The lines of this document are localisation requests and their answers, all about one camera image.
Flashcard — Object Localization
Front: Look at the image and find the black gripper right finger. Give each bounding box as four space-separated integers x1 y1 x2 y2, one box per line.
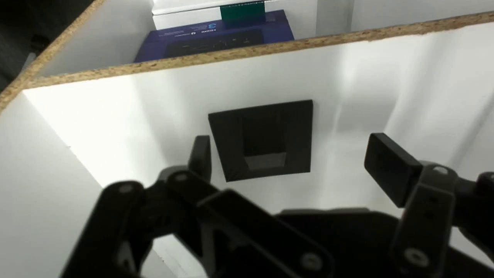
363 132 494 278

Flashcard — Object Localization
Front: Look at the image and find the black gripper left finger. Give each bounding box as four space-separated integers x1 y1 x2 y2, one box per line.
60 135 337 278

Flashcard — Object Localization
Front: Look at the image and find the black square object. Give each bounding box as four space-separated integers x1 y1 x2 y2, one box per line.
207 99 315 184

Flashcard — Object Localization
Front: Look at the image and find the white chipboard shelf unit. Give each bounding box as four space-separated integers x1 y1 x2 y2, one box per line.
0 0 494 278

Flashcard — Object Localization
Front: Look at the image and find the dark blue box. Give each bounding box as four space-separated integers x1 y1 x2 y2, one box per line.
133 10 296 65

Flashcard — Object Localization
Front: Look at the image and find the white box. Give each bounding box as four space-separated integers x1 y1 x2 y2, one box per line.
150 0 269 31

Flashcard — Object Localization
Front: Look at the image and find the green box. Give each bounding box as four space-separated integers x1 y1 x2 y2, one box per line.
219 0 267 25

